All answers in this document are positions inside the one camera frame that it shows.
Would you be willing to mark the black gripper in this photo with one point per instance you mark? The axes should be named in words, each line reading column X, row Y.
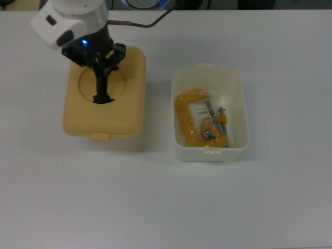
column 98, row 42

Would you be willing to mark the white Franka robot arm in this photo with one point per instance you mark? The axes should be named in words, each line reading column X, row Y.
column 67, row 18

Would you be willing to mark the yellow clamp tool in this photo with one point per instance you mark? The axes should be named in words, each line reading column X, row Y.
column 182, row 111

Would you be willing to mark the white plastic tool case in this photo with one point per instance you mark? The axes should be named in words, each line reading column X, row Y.
column 181, row 150

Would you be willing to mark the white round object blue rim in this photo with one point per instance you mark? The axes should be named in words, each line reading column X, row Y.
column 145, row 3

